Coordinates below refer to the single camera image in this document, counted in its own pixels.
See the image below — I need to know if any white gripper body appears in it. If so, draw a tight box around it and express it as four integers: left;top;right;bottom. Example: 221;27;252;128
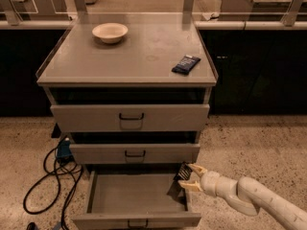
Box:
201;171;221;196

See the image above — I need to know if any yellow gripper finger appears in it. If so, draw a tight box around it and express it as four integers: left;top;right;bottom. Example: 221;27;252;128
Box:
188;164;207;177
178;180;202;192

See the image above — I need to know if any black chocolate rxbar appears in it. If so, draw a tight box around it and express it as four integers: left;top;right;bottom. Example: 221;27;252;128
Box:
174;162;193;181

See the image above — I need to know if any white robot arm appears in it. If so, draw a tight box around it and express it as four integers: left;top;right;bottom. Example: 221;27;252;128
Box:
175;162;307;230

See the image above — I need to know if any grey top drawer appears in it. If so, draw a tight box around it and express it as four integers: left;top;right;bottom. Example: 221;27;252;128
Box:
51;104;209;132

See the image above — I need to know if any grey drawer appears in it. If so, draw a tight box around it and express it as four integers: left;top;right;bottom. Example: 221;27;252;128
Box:
70;144;200;165
51;104;209;132
73;172;201;230

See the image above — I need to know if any grey bottom drawer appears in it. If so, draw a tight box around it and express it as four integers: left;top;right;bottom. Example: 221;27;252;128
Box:
73;172;201;230

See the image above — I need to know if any grey middle drawer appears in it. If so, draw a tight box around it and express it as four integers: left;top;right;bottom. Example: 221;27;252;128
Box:
70;144;200;165

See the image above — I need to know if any grey drawer cabinet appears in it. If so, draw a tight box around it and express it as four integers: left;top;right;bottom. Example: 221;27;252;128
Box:
37;12;217;171

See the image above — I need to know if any blue rxbar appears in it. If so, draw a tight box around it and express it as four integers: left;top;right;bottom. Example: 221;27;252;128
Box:
172;55;201;76

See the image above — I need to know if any blue power box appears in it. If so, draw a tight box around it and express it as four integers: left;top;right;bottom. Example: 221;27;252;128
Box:
56;137;72;159

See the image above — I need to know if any white ceramic bowl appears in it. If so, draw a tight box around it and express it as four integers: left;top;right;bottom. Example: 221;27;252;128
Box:
92;23;129;44

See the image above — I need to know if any grey background table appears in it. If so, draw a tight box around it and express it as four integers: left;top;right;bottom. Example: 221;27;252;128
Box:
219;0;292;21

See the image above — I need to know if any black floor cable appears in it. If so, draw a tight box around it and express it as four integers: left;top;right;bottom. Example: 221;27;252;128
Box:
22;144;84;230

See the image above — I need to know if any white horizontal rail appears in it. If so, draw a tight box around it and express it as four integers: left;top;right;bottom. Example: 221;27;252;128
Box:
0;20;307;31

